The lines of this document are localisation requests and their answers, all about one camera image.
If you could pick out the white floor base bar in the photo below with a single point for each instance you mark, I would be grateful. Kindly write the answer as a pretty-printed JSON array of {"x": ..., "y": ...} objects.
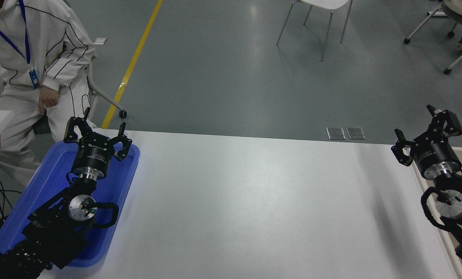
[{"x": 436, "y": 14}]

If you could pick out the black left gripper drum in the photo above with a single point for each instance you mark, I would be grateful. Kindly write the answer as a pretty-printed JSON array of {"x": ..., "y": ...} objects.
[{"x": 93, "y": 155}]

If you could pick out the grey office chair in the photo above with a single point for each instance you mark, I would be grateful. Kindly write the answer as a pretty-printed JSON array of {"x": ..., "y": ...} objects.
[{"x": 103, "y": 95}]

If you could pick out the person's left hand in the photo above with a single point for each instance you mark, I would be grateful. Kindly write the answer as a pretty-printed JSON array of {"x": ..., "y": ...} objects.
[{"x": 48, "y": 99}]

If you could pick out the white-legged rolling chair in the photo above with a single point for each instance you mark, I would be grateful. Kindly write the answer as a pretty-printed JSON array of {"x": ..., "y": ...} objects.
[{"x": 424, "y": 25}]

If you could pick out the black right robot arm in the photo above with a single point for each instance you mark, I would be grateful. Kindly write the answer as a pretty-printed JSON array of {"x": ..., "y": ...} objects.
[{"x": 452, "y": 205}]

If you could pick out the silver floor plate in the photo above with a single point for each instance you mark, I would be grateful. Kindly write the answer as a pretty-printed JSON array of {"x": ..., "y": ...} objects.
[
  {"x": 335, "y": 133},
  {"x": 355, "y": 132}
]

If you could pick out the blue plastic tray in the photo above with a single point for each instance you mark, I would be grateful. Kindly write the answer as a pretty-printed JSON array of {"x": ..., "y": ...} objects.
[{"x": 114, "y": 186}]

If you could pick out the white metal-legged chair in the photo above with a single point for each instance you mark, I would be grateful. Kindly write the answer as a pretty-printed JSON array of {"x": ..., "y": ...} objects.
[{"x": 327, "y": 3}]

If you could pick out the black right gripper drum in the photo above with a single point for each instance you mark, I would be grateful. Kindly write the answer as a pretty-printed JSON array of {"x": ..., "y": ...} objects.
[{"x": 434, "y": 153}]

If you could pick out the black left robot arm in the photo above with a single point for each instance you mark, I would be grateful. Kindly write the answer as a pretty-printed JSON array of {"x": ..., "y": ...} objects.
[{"x": 52, "y": 232}]

